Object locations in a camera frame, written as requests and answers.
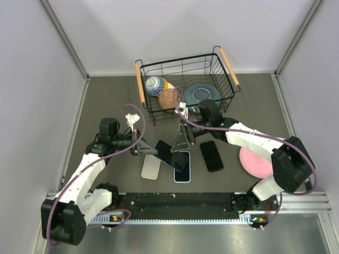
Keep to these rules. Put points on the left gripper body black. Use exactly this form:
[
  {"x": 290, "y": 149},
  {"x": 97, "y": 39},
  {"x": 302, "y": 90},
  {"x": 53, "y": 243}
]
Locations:
[{"x": 125, "y": 141}]

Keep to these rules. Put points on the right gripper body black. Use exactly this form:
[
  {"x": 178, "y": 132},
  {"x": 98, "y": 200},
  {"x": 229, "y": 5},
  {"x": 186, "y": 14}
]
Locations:
[{"x": 193, "y": 132}]

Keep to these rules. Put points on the blue edged black phone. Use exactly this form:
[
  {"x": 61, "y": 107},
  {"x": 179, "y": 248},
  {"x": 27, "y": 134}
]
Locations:
[{"x": 176, "y": 160}]

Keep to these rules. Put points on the beige phone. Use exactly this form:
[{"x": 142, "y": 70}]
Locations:
[{"x": 150, "y": 167}]

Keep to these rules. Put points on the black phone case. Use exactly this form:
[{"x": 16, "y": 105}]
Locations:
[{"x": 211, "y": 156}]

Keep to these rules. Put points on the light blue phone case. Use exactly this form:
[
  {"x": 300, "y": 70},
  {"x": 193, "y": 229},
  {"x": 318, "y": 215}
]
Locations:
[{"x": 174, "y": 177}]

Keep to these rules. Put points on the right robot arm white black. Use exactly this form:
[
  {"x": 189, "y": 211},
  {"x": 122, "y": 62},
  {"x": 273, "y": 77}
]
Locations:
[{"x": 291, "y": 163}]

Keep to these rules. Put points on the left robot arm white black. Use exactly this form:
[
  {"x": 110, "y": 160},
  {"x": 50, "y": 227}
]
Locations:
[{"x": 65, "y": 217}]

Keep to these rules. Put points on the teal blue plate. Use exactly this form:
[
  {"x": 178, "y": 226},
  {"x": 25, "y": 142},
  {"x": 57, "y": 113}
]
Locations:
[{"x": 198, "y": 92}]

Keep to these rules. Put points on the brown ceramic bowl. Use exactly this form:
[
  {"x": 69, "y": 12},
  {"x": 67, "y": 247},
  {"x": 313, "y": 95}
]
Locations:
[{"x": 166, "y": 101}]

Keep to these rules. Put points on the yellow bowl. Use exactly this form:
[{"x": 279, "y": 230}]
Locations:
[{"x": 167, "y": 85}]

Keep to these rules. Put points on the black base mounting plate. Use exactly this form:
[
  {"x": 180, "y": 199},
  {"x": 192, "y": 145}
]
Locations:
[{"x": 185, "y": 206}]

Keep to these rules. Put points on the blue white patterned bowl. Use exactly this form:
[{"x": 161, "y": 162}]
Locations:
[{"x": 154, "y": 85}]

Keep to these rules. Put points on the pink plate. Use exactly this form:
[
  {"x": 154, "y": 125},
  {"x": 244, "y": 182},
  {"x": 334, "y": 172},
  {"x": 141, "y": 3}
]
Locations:
[{"x": 255, "y": 164}]

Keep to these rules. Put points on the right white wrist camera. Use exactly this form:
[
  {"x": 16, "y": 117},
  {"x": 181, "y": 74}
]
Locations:
[{"x": 183, "y": 109}]

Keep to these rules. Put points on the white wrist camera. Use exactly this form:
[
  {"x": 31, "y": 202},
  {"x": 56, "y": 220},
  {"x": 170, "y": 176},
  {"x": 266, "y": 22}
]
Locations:
[
  {"x": 132, "y": 119},
  {"x": 183, "y": 109}
]

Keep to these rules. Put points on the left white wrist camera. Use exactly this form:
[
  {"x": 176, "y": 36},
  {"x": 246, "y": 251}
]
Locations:
[{"x": 132, "y": 119}]

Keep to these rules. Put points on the black wire dish basket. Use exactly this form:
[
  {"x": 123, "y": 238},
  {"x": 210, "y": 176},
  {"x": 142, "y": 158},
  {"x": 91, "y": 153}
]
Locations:
[{"x": 213, "y": 69}]

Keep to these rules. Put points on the slotted grey cable duct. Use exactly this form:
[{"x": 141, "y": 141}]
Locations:
[{"x": 240, "y": 219}]

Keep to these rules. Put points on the left aluminium frame post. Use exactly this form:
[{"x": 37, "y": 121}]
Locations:
[{"x": 64, "y": 37}]

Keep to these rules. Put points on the aluminium frame post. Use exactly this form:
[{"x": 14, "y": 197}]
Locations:
[
  {"x": 64, "y": 37},
  {"x": 303, "y": 27}
]

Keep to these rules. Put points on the right aluminium frame post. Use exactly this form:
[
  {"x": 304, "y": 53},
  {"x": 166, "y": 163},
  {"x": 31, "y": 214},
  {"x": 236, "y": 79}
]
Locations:
[{"x": 303, "y": 27}]

